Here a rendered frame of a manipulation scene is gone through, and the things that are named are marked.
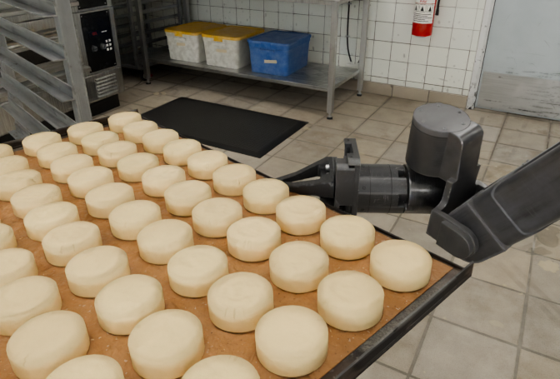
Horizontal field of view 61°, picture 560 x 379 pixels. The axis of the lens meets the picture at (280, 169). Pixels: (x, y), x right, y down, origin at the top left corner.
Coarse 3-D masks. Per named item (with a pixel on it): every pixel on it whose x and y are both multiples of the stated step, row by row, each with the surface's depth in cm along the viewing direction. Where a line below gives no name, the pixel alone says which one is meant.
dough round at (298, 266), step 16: (272, 256) 40; (288, 256) 40; (304, 256) 40; (320, 256) 40; (272, 272) 39; (288, 272) 38; (304, 272) 38; (320, 272) 38; (288, 288) 38; (304, 288) 38
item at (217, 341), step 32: (160, 128) 75; (32, 160) 65; (96, 160) 64; (160, 160) 64; (64, 192) 56; (96, 224) 49; (192, 224) 49; (128, 256) 44; (64, 288) 40; (384, 288) 39; (96, 320) 36; (384, 320) 36; (0, 352) 34; (96, 352) 34; (128, 352) 33; (224, 352) 33; (256, 352) 33
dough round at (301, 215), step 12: (288, 204) 48; (300, 204) 48; (312, 204) 48; (276, 216) 47; (288, 216) 46; (300, 216) 46; (312, 216) 46; (324, 216) 47; (288, 228) 46; (300, 228) 46; (312, 228) 46
